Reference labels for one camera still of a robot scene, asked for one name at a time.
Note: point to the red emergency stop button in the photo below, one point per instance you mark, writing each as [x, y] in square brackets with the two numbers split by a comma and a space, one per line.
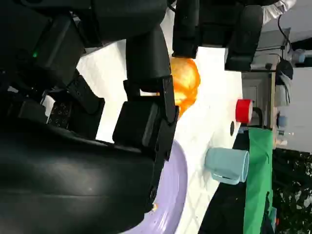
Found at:
[243, 111]

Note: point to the dark green foliage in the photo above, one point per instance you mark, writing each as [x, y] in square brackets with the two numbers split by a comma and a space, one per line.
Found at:
[292, 190]

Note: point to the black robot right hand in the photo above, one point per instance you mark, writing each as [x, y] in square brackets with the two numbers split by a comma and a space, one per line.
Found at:
[61, 170]

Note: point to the green cloth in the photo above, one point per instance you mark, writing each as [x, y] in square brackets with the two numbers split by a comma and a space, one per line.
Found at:
[258, 170]

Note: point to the black and grey bag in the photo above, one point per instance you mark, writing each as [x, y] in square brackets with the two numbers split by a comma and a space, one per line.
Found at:
[285, 70]

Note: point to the white cabinet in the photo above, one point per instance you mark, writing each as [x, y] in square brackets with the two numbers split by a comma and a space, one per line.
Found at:
[253, 87]

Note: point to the lilac plate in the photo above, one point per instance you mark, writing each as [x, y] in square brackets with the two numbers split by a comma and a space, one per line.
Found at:
[170, 195]

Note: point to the black table grommet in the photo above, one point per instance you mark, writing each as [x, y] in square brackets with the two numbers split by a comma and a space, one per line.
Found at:
[232, 128]

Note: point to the clear plastic bottle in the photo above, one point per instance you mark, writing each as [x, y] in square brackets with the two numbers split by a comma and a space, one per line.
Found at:
[298, 55]

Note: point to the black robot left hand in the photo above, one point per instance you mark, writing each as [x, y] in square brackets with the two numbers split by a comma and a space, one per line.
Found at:
[214, 22]

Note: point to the small blue cup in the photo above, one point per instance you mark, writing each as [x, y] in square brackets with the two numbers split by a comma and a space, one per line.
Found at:
[282, 120]

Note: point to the orange striped toy bread roll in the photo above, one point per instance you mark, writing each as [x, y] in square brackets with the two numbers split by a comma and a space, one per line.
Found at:
[187, 78]

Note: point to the pale green mug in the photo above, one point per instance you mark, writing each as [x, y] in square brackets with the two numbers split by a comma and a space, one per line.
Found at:
[226, 163]

